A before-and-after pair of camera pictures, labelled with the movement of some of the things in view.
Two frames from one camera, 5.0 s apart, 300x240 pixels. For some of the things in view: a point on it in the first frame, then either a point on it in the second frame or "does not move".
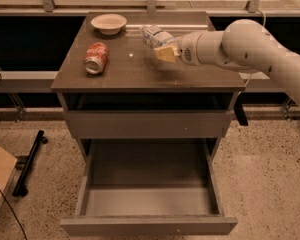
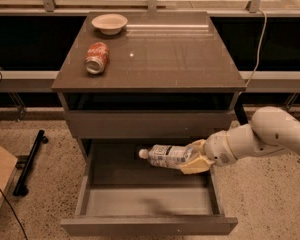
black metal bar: (21, 188) does not move
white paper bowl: (109, 23) does not move
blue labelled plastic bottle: (155, 37) to (166, 156)
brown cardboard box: (2, 167) does not move
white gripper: (187, 49) to (216, 148)
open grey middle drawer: (138, 187) does not move
